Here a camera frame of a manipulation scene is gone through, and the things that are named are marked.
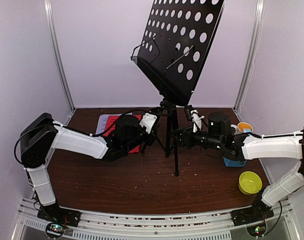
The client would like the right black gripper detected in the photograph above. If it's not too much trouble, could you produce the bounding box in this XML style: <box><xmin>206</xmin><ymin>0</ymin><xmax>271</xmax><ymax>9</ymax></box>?
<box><xmin>170</xmin><ymin>125</ymin><xmax>223</xmax><ymax>151</ymax></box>

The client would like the red sheet music page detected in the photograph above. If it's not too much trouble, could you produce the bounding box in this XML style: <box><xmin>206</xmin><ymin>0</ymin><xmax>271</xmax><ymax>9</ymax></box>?
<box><xmin>101</xmin><ymin>114</ymin><xmax>142</xmax><ymax>155</ymax></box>

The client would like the lavender sheet music page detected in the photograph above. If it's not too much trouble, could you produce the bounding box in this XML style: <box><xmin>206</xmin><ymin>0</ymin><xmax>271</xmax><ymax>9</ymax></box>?
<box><xmin>96</xmin><ymin>114</ymin><xmax>109</xmax><ymax>134</ymax></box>

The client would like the black music stand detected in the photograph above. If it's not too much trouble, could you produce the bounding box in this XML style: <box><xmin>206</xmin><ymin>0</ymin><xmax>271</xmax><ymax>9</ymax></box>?
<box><xmin>131</xmin><ymin>0</ymin><xmax>226</xmax><ymax>176</ymax></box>

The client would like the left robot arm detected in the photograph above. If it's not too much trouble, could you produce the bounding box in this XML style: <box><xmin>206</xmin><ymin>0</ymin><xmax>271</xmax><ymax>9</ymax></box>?
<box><xmin>14</xmin><ymin>112</ymin><xmax>159</xmax><ymax>222</ymax></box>

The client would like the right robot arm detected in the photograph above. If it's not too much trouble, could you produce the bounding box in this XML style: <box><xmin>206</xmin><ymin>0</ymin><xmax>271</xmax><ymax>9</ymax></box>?
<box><xmin>171</xmin><ymin>112</ymin><xmax>304</xmax><ymax>221</ymax></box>

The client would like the blue metronome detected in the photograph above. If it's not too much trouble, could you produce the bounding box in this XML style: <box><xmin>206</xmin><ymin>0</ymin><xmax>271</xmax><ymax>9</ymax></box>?
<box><xmin>223</xmin><ymin>157</ymin><xmax>247</xmax><ymax>168</ymax></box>

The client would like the white mug orange inside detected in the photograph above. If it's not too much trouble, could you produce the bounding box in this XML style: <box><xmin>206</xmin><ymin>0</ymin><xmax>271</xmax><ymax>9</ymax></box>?
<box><xmin>231</xmin><ymin>122</ymin><xmax>253</xmax><ymax>135</ymax></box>

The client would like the yellow-green bowl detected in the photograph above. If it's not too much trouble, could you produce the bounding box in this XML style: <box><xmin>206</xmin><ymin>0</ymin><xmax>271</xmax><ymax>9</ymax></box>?
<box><xmin>238</xmin><ymin>171</ymin><xmax>262</xmax><ymax>196</ymax></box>

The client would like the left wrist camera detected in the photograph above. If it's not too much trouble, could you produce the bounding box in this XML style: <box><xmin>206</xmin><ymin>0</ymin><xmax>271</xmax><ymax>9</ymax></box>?
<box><xmin>139</xmin><ymin>113</ymin><xmax>157</xmax><ymax>134</ymax></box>

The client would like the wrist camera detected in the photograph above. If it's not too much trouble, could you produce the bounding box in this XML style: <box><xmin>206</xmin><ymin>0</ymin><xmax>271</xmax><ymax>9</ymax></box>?
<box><xmin>184</xmin><ymin>105</ymin><xmax>205</xmax><ymax>133</ymax></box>
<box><xmin>139</xmin><ymin>113</ymin><xmax>157</xmax><ymax>134</ymax></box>

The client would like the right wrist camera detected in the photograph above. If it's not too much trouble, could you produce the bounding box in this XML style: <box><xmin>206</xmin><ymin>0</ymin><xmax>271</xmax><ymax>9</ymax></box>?
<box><xmin>184</xmin><ymin>105</ymin><xmax>205</xmax><ymax>133</ymax></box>

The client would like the right aluminium frame post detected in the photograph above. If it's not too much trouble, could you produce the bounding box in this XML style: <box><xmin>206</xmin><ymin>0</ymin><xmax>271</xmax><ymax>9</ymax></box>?
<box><xmin>234</xmin><ymin>0</ymin><xmax>265</xmax><ymax>113</ymax></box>

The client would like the aluminium frame post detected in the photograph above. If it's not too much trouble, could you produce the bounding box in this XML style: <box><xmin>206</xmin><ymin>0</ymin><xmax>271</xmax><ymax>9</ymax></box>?
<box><xmin>234</xmin><ymin>0</ymin><xmax>265</xmax><ymax>113</ymax></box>
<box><xmin>44</xmin><ymin>0</ymin><xmax>76</xmax><ymax>112</ymax></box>

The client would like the front aluminium rail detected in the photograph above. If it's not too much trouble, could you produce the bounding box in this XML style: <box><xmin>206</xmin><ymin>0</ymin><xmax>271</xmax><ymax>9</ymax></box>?
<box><xmin>10</xmin><ymin>198</ymin><xmax>301</xmax><ymax>240</ymax></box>

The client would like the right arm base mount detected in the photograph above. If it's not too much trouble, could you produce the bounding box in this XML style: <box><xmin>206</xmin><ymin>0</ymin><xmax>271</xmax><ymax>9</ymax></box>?
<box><xmin>230</xmin><ymin>207</ymin><xmax>274</xmax><ymax>238</ymax></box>

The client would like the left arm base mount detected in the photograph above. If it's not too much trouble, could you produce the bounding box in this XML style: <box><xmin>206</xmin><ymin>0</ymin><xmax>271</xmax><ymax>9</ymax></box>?
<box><xmin>37</xmin><ymin>208</ymin><xmax>81</xmax><ymax>239</ymax></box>

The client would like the left aluminium frame post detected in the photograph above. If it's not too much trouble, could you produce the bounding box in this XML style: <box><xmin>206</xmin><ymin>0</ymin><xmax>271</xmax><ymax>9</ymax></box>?
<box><xmin>44</xmin><ymin>0</ymin><xmax>76</xmax><ymax>112</ymax></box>

